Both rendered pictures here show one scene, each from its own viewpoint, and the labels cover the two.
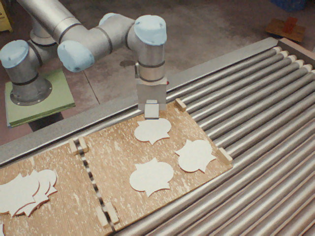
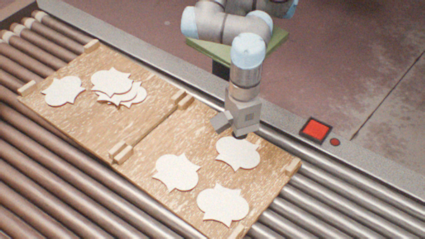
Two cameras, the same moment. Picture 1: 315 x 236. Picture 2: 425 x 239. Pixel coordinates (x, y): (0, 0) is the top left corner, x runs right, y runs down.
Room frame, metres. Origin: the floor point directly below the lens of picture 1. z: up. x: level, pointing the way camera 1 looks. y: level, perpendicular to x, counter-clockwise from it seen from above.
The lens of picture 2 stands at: (0.12, -0.71, 2.01)
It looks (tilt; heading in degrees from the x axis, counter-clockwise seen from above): 48 degrees down; 66
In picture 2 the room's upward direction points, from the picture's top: 2 degrees clockwise
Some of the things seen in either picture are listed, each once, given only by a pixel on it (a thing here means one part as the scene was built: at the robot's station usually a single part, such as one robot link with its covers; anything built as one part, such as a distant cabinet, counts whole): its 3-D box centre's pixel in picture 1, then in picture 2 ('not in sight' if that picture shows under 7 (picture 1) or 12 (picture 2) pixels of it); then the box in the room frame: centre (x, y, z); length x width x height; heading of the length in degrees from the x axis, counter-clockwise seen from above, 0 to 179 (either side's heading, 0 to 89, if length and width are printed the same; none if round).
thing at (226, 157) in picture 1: (224, 155); (235, 234); (0.41, -0.22, 0.95); 0.06 x 0.02 x 0.03; 29
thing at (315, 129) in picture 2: not in sight; (315, 131); (0.79, 0.02, 0.92); 0.06 x 0.06 x 0.01; 33
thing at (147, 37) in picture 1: (149, 41); (247, 59); (0.53, 0.02, 1.29); 0.09 x 0.08 x 0.11; 52
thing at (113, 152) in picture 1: (152, 153); (207, 165); (0.43, 0.02, 0.93); 0.41 x 0.35 x 0.02; 119
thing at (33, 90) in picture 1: (27, 83); not in sight; (0.78, 0.58, 0.96); 0.15 x 0.15 x 0.10
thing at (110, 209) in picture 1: (112, 213); (124, 155); (0.22, 0.12, 0.95); 0.06 x 0.02 x 0.03; 29
